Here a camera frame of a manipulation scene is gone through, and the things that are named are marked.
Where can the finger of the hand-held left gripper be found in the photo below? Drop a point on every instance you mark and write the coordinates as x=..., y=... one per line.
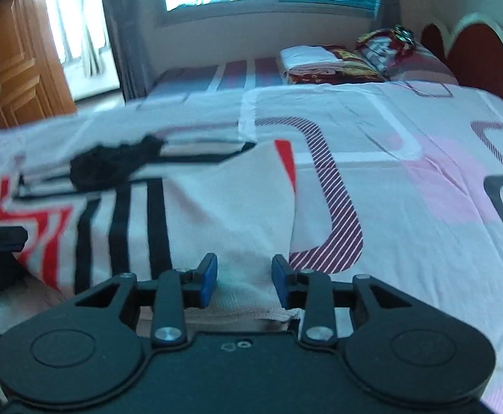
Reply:
x=1, y=239

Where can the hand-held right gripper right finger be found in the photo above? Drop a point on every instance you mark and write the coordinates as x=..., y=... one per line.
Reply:
x=281, y=280

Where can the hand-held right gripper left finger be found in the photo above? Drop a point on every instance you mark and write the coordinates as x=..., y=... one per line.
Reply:
x=207, y=280

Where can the red black white striped sweater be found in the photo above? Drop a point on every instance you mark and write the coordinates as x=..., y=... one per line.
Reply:
x=217, y=207

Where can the pink white patterned bed quilt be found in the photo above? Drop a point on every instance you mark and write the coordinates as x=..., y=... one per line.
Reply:
x=406, y=189

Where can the wooden door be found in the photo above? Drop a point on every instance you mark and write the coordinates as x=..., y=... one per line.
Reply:
x=14, y=60

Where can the purple striped bed sheet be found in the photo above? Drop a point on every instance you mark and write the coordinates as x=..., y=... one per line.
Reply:
x=234, y=73

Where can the red gold folded blanket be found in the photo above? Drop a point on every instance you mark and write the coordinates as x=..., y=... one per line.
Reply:
x=350, y=69

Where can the white folded cloth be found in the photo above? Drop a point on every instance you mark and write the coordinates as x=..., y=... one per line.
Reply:
x=307, y=58

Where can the white sheer curtain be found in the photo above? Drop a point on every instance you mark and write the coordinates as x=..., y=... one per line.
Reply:
x=88, y=21

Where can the red printed pillow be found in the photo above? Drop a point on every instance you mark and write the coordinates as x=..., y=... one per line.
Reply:
x=385, y=51

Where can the red white-trimmed headboard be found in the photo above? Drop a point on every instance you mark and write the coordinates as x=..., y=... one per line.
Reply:
x=484, y=56

